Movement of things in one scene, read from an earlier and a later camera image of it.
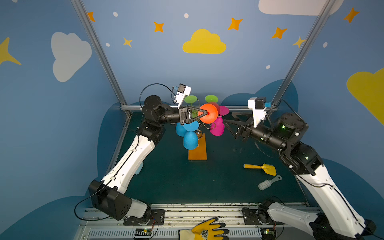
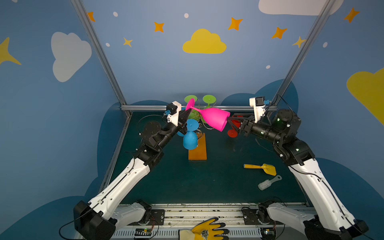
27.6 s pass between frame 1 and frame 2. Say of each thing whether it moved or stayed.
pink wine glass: moved
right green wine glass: stayed
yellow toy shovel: stayed
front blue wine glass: stayed
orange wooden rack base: stayed
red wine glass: moved
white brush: stayed
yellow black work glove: stayed
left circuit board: stayed
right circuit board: stayed
